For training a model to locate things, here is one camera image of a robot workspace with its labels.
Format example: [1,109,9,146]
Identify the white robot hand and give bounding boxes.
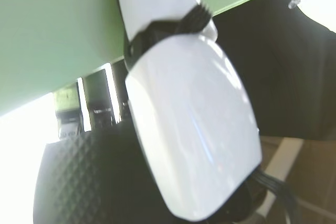
[33,0,263,224]

